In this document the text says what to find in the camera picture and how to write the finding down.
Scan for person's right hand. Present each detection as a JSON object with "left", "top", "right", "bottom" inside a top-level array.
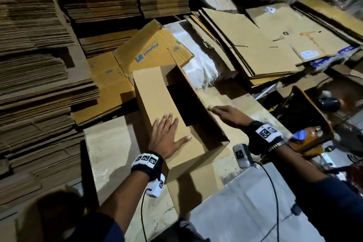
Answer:
[{"left": 207, "top": 104, "right": 255, "bottom": 132}]

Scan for person's left hand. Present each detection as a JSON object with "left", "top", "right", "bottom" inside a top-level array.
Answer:
[{"left": 147, "top": 112, "right": 193, "bottom": 161}]

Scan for brown cardboard box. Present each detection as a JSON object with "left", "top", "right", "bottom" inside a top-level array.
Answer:
[{"left": 131, "top": 64, "right": 231, "bottom": 217}]

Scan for person's right forearm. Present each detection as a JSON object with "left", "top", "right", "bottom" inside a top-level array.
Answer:
[{"left": 271, "top": 145, "right": 363, "bottom": 242}]

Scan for person's left forearm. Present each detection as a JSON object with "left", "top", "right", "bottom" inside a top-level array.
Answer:
[{"left": 67, "top": 170, "right": 152, "bottom": 242}]

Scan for pile of brown cartons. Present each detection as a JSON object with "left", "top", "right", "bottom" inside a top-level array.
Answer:
[{"left": 186, "top": 2, "right": 363, "bottom": 89}]

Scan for stacks of flat cardboard bundles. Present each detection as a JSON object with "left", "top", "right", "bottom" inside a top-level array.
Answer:
[{"left": 0, "top": 0, "right": 192, "bottom": 208}]

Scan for black left wrist band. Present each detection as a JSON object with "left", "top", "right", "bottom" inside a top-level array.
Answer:
[{"left": 130, "top": 152, "right": 164, "bottom": 182}]

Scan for black wrist band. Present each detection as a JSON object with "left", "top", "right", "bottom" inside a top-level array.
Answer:
[
  {"left": 246, "top": 120, "right": 285, "bottom": 156},
  {"left": 130, "top": 152, "right": 164, "bottom": 182}
]

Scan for black right wrist band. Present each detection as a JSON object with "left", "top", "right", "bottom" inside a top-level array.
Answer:
[{"left": 246, "top": 120, "right": 285, "bottom": 156}]

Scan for plywood work board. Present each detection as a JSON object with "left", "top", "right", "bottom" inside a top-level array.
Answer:
[{"left": 83, "top": 93, "right": 293, "bottom": 242}]

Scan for blue glowing device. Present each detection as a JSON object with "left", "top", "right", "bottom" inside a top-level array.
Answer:
[{"left": 291, "top": 128, "right": 309, "bottom": 142}]

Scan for white plastic sack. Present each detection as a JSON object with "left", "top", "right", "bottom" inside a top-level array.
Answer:
[{"left": 164, "top": 20, "right": 223, "bottom": 90}]

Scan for blue white printed bag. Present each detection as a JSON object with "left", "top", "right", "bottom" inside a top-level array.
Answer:
[{"left": 309, "top": 45, "right": 362, "bottom": 71}]

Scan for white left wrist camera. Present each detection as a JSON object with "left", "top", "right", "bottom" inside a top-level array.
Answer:
[{"left": 145, "top": 172, "right": 167, "bottom": 199}]

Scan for silver bracelet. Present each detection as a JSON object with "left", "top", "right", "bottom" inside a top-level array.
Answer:
[{"left": 265, "top": 139, "right": 288, "bottom": 156}]

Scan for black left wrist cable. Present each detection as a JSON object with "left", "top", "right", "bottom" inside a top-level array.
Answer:
[{"left": 140, "top": 189, "right": 149, "bottom": 242}]

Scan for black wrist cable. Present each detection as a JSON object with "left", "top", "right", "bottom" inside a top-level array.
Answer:
[
  {"left": 252, "top": 162, "right": 281, "bottom": 242},
  {"left": 140, "top": 189, "right": 149, "bottom": 242}
]

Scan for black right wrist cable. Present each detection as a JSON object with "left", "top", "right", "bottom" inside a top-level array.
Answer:
[{"left": 252, "top": 162, "right": 281, "bottom": 242}]

